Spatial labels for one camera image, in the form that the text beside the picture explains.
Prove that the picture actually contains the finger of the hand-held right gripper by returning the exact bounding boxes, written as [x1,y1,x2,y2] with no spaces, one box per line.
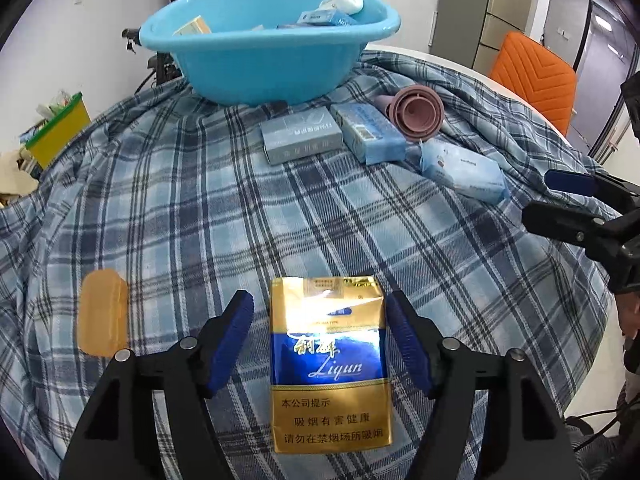
[545,169,640,216]
[521,201,640,261]

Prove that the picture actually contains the yellow bin with green rim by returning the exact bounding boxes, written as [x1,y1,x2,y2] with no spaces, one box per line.
[25,92,92,170]

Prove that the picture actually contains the blue wet wipes pack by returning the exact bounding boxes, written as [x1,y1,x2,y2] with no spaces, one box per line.
[420,139,511,205]

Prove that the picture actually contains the small blue box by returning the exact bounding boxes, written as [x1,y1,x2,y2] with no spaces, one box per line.
[296,10,336,26]

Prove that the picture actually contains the gold refrigerator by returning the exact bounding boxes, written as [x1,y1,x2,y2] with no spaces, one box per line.
[435,0,543,76]

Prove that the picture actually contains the white plastic bottle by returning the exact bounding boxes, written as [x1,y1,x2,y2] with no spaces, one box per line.
[320,0,364,15]

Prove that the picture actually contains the blue plaid cloth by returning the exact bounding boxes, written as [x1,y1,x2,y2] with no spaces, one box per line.
[0,50,621,480]

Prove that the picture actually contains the grey-blue cigarette box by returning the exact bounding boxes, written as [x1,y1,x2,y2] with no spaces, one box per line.
[260,110,345,166]

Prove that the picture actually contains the blue plastic basin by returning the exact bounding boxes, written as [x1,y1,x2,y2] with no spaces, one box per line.
[139,0,402,107]

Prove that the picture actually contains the black handlebar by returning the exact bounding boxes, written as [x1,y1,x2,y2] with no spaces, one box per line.
[122,27,188,92]

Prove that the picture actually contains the orange quilted chair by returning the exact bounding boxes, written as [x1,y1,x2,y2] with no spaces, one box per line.
[490,31,578,136]

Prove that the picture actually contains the person's right hand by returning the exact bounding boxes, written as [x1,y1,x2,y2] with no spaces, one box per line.
[616,292,640,376]

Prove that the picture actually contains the cream and orange box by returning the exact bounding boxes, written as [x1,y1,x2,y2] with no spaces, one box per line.
[172,15,210,36]

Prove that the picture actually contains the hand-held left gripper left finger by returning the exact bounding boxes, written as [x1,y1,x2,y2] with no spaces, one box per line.
[59,290,255,480]

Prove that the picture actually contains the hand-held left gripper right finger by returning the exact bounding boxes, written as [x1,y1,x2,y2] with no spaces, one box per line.
[386,290,581,480]

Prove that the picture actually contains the gold and blue cigarette pack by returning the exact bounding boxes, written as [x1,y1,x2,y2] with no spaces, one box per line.
[269,275,393,455]

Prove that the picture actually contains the light blue barcode packet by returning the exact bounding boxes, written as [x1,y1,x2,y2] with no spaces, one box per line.
[330,102,407,165]

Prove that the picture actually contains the pink collapsible cup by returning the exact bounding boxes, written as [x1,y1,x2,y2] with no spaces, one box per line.
[376,86,446,142]

